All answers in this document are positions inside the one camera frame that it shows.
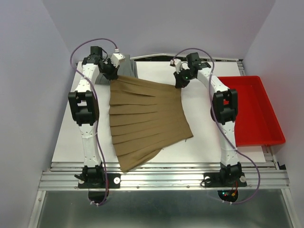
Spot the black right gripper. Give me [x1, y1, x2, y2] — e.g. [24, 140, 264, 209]
[173, 66, 195, 87]

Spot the aluminium rail frame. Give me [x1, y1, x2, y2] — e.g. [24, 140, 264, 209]
[29, 139, 301, 228]

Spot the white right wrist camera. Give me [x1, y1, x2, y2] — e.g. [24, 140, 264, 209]
[170, 58, 184, 74]

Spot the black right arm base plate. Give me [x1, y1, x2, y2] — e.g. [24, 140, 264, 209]
[200, 172, 247, 188]

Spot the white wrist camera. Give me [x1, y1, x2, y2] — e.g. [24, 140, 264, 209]
[110, 53, 125, 68]
[170, 58, 184, 74]

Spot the grey pleated skirt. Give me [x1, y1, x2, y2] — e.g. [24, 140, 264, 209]
[95, 54, 138, 85]

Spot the tan brown skirt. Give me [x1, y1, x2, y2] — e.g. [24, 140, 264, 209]
[109, 76, 193, 172]

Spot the red plastic tray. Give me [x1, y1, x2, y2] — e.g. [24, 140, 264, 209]
[219, 76, 285, 146]

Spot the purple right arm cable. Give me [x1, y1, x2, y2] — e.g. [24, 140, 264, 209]
[171, 48, 259, 205]

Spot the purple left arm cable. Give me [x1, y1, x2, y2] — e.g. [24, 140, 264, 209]
[70, 38, 121, 207]

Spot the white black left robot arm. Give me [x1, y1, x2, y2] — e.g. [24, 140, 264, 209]
[68, 46, 125, 168]

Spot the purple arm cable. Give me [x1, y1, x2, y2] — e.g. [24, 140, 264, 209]
[70, 38, 121, 207]
[171, 48, 259, 205]

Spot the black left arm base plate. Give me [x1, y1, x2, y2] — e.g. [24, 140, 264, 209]
[78, 173, 121, 189]

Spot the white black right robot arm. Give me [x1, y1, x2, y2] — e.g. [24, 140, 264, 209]
[170, 52, 241, 185]

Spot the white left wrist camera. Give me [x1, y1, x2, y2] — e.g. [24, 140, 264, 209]
[110, 53, 125, 68]

